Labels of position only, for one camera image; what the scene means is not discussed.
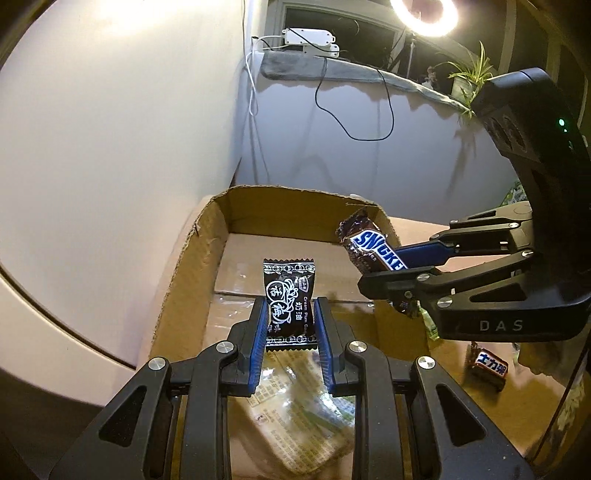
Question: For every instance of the grey windowsill cloth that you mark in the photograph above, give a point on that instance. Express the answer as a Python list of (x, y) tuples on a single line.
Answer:
[(295, 64)]

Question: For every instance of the white power strip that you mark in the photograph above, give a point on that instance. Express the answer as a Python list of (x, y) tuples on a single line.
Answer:
[(307, 37)]

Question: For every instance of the small chocolate bar packet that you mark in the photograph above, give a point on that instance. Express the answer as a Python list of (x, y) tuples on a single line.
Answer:
[(488, 369)]

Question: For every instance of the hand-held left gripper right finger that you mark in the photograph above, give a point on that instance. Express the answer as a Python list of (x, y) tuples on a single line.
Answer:
[(324, 341)]

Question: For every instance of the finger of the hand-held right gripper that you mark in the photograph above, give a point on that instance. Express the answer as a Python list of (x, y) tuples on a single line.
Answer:
[(425, 254), (388, 284)]

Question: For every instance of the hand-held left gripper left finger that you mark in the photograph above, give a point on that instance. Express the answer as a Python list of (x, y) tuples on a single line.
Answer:
[(261, 337)]

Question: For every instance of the cardboard box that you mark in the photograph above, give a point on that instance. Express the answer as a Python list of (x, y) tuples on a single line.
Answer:
[(203, 258)]

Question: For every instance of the white plug adapter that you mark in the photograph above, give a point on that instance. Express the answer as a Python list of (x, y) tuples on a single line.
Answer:
[(330, 50)]

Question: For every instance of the potted spider plant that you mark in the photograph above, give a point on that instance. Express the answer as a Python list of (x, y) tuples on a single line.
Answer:
[(464, 78)]

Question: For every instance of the black candy packet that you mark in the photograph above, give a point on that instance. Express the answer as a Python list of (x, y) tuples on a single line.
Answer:
[(288, 295)]

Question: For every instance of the small flowering plant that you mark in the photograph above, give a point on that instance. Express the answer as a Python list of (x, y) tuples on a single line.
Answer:
[(431, 76)]

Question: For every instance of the green candy packet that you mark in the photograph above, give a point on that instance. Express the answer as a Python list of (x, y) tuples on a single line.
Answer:
[(429, 325)]

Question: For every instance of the dark window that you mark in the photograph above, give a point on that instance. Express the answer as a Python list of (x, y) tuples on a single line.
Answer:
[(351, 32)]

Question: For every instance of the green patterned packet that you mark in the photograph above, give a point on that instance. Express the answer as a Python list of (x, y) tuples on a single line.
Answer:
[(513, 194)]

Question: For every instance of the brown chocolate bar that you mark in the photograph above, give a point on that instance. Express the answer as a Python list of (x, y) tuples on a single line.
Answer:
[(374, 244)]

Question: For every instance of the clear wrapped pastry package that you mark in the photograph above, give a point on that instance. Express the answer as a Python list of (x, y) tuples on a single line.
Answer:
[(304, 424)]

